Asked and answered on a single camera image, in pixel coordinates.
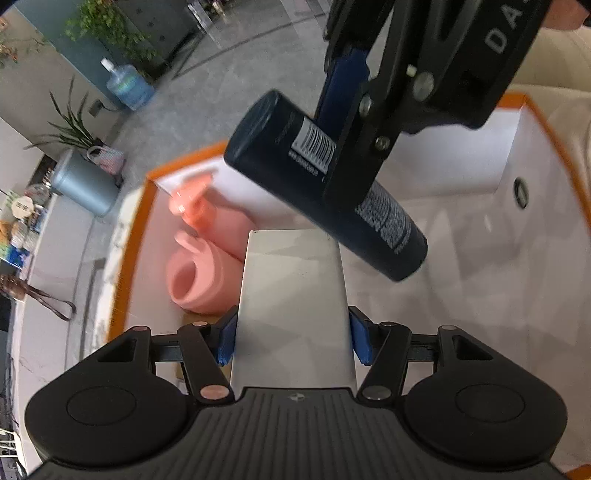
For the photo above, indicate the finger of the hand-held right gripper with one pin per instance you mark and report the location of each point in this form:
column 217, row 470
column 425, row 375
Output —
column 344, row 87
column 364, row 157

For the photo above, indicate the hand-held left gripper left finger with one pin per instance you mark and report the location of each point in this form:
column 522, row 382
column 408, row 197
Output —
column 227, row 337

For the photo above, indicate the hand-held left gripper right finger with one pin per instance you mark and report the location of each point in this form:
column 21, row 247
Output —
column 360, row 337

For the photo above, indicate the pink cylindrical cup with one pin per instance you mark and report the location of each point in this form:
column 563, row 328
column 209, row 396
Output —
column 203, row 281

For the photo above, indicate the white rectangular box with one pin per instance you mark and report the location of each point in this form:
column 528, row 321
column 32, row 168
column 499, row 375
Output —
column 293, row 314

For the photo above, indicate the black cylindrical bottle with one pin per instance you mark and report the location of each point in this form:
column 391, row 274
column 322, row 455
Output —
column 277, row 152

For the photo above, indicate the orange cardboard box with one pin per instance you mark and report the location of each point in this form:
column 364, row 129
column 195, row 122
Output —
column 461, row 300

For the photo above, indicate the pink pump bottle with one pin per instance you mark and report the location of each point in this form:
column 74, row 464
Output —
column 217, row 221

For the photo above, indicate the person's right hand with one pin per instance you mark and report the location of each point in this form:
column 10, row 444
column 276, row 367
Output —
column 570, row 14

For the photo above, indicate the dark grey dresser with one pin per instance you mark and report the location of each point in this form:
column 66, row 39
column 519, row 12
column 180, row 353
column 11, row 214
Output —
column 161, row 27

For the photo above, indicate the marble television console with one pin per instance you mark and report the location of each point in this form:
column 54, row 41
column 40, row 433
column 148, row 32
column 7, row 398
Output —
column 46, row 258

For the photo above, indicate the blue-grey trash can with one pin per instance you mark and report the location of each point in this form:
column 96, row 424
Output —
column 83, row 184

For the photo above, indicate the small woven bag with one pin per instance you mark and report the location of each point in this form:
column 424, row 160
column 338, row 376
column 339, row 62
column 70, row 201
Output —
column 108, row 159

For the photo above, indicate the blue water jug with pump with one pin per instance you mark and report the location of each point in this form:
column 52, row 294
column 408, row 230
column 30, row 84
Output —
column 129, row 87

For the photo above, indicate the white round fan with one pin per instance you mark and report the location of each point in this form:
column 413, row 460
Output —
column 23, row 206

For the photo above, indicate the trailing plant on dresser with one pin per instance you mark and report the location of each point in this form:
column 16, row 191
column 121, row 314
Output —
column 106, row 25

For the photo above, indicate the tall leafy floor plant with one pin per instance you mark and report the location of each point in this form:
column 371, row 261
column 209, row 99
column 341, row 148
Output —
column 74, row 124

